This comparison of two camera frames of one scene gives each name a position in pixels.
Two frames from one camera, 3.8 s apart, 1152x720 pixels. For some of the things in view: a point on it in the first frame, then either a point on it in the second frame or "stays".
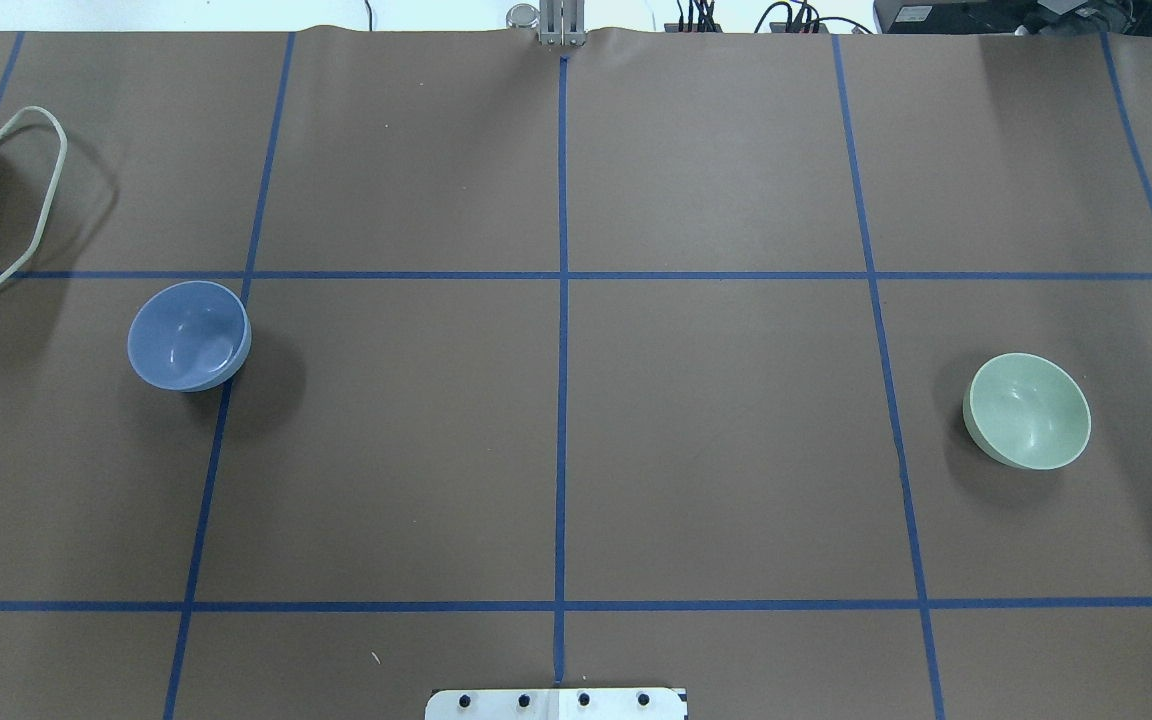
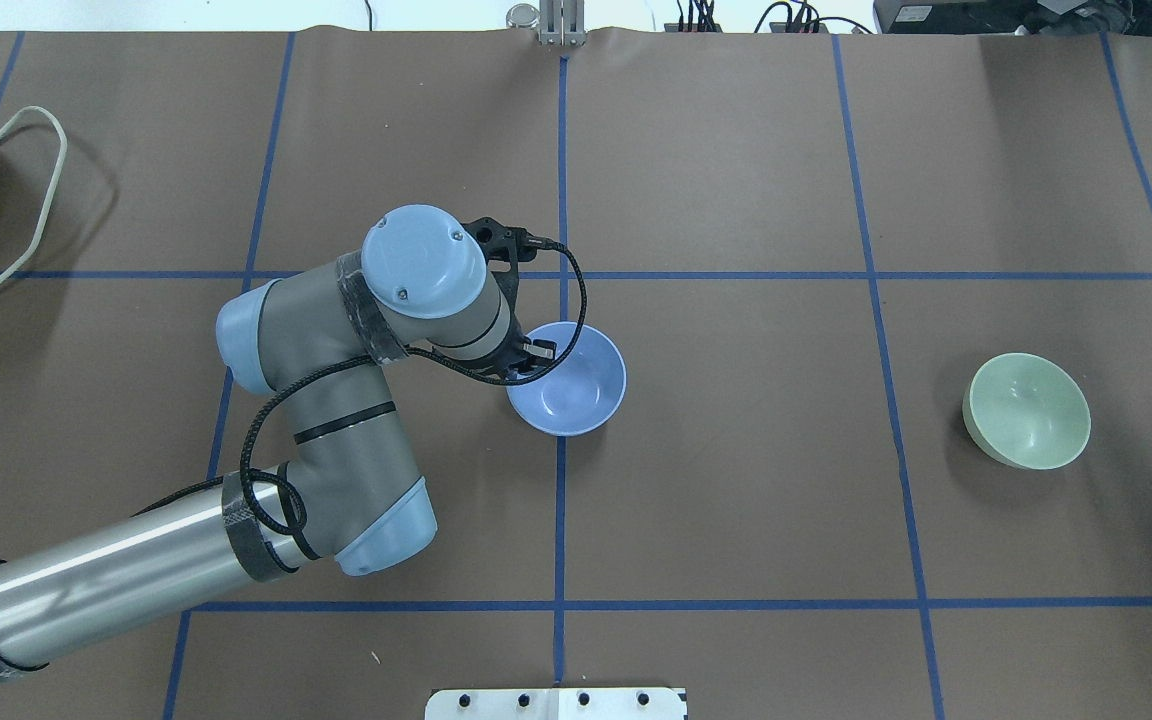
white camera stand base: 558,704 stays
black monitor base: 1030,17 stays
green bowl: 1026,412 stays
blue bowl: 190,335 -> 581,393
